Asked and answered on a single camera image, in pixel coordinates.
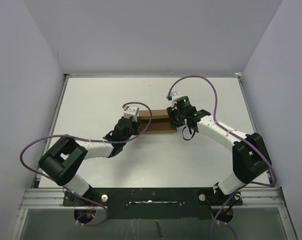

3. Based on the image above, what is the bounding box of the brown cardboard box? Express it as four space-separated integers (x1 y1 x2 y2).
138 109 177 134

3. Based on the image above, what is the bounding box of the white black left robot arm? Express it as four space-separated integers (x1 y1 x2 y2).
39 116 139 206

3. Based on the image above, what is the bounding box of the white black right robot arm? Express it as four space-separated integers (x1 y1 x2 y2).
166 91 271 204

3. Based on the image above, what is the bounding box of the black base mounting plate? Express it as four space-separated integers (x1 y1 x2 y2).
63 187 243 221

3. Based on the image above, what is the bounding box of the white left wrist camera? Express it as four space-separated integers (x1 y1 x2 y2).
123 104 139 122

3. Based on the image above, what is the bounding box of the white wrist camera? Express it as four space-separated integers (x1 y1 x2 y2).
123 104 139 122
166 91 182 103

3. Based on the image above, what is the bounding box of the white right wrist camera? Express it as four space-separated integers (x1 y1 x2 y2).
166 91 182 103

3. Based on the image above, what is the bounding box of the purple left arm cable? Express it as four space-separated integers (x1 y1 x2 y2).
20 102 153 227

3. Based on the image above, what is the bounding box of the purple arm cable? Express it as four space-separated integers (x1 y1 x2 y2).
20 102 153 227
167 75 277 240

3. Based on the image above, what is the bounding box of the aluminium frame rail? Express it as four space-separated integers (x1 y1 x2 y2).
20 187 284 209

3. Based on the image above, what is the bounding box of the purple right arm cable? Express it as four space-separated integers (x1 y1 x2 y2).
167 75 277 240

